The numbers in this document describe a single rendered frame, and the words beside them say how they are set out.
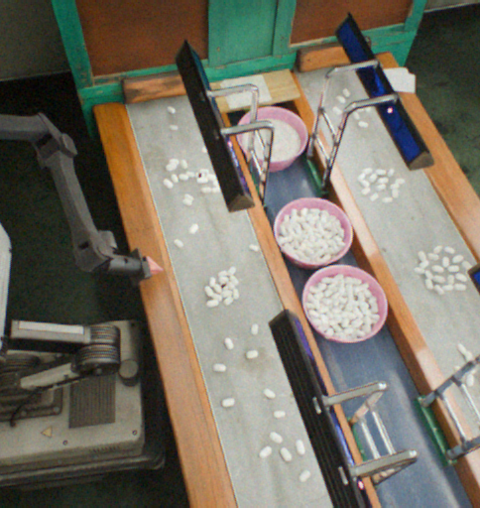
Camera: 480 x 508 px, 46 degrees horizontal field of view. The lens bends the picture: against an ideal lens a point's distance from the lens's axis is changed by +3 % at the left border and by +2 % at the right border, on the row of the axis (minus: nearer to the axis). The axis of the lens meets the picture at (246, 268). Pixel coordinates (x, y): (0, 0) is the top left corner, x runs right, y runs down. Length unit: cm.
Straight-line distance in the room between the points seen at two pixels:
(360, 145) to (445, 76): 162
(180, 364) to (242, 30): 122
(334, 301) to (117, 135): 99
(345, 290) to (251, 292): 31
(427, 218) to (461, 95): 170
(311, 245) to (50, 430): 104
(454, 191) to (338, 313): 64
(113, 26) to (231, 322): 105
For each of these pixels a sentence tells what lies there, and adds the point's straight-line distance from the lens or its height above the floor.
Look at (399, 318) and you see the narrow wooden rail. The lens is 180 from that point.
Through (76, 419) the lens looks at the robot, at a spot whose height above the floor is 48.
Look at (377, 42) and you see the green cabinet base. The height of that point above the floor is 82.
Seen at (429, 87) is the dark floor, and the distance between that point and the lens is 365.
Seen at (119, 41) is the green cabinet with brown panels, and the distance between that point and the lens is 211.
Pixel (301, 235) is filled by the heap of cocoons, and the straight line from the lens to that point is 190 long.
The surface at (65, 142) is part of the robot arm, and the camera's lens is 176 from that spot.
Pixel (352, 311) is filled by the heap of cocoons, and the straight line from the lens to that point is 182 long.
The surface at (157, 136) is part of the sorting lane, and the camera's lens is 215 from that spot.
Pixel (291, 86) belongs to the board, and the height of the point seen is 78.
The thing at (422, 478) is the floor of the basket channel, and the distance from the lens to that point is 177.
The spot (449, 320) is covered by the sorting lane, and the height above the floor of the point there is 74.
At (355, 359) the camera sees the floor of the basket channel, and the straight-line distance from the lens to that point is 181.
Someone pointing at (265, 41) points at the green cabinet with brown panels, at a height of 91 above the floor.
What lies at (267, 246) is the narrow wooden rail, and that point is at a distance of 184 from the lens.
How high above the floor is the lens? 233
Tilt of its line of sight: 61 degrees down
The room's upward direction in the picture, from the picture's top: 7 degrees clockwise
